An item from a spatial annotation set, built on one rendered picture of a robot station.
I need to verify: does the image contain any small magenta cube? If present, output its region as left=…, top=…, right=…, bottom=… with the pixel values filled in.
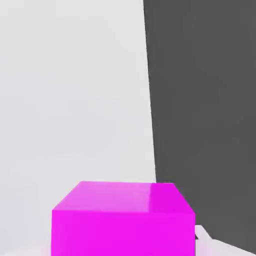
left=50, top=180, right=196, bottom=256

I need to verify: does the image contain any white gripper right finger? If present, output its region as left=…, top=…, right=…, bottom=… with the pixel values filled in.
left=194, top=224, right=256, bottom=256

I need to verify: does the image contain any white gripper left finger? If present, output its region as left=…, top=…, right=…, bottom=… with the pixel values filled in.
left=0, top=240, right=52, bottom=256

